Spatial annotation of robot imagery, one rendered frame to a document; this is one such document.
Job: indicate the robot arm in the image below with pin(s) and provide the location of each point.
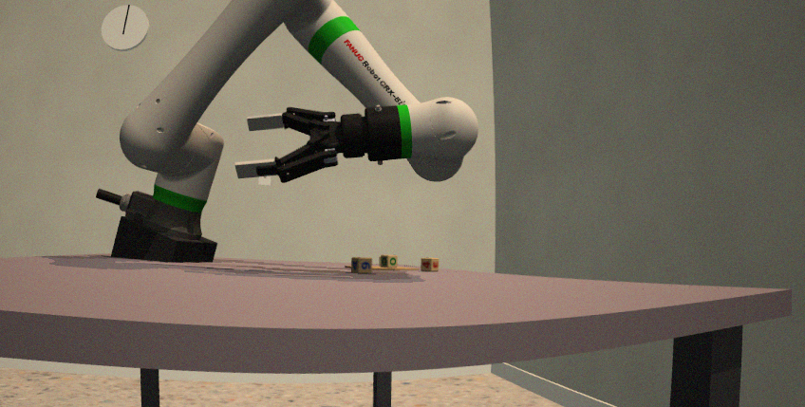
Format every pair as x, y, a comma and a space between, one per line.
433, 136

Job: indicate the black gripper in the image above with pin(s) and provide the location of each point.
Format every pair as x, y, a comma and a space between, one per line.
323, 135

